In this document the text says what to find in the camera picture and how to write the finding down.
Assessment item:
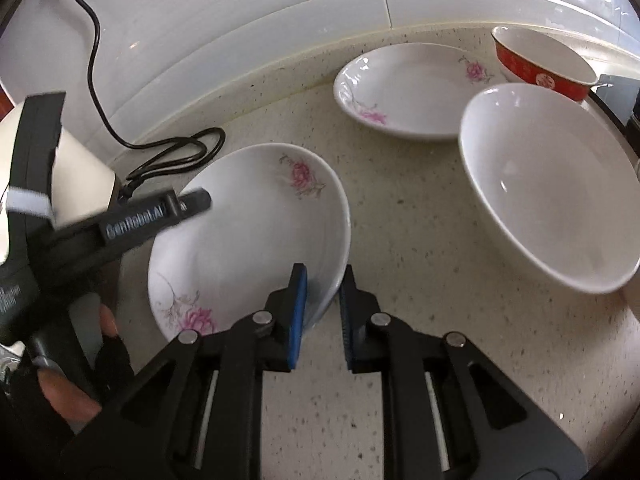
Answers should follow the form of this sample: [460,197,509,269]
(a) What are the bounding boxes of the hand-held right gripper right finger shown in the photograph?
[339,264,588,480]

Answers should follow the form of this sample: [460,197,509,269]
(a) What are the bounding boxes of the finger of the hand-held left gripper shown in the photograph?
[166,187,214,222]

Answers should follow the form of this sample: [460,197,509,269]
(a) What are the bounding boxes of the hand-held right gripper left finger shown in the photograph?
[60,262,308,480]

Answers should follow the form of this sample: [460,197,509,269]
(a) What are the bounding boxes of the white floral plate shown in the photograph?
[147,142,352,343]
[333,42,508,142]

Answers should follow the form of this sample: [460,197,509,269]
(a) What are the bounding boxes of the plain white bowl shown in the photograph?
[459,83,640,295]

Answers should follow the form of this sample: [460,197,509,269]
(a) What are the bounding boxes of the person's left hand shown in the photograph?
[0,305,136,442]

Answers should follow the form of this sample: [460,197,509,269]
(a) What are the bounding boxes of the beige kitchen appliance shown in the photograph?
[0,100,121,266]

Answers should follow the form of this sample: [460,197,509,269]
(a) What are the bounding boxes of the red and white bowl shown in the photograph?
[491,25,599,103]

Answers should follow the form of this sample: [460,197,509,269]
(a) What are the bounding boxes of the black stove top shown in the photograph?
[590,74,640,156]

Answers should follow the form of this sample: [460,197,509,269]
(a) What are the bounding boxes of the black power cable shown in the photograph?
[50,0,227,201]

